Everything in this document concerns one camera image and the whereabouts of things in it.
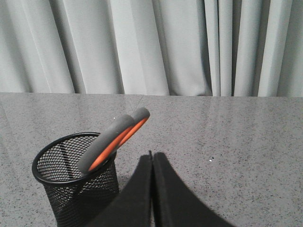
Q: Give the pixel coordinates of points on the grey pleated curtain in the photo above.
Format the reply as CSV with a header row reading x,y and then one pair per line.
x,y
152,47

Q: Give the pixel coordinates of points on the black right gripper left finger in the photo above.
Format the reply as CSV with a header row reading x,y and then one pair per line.
x,y
132,206

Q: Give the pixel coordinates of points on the black mesh pen bucket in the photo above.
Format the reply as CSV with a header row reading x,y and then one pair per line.
x,y
75,199

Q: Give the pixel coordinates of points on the grey orange handled scissors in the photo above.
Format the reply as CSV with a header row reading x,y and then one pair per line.
x,y
118,132

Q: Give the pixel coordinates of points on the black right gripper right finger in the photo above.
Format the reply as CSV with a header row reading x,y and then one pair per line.
x,y
174,205

